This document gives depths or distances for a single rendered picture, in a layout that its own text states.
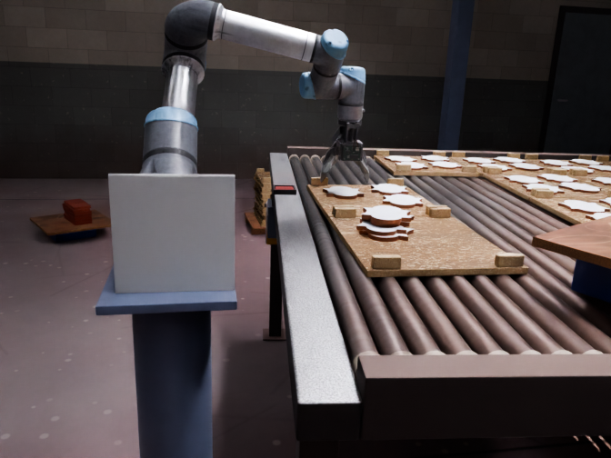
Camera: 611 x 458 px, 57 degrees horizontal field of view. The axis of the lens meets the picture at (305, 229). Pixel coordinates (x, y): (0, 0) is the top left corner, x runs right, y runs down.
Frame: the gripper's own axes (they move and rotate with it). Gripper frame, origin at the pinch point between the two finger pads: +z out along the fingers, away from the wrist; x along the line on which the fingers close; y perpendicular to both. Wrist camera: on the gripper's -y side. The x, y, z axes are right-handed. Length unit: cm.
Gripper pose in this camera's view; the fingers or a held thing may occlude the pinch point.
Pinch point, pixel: (344, 182)
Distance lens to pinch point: 177.9
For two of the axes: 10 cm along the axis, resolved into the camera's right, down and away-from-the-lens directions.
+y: 1.4, 3.4, -9.3
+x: 9.9, 0.0, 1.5
